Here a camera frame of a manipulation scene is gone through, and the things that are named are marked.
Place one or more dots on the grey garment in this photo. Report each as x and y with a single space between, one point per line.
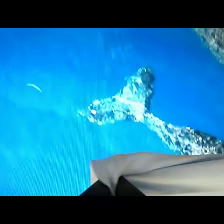
166 175

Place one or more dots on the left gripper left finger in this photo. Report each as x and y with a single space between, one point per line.
96 190

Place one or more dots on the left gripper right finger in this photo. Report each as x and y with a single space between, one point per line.
128 188

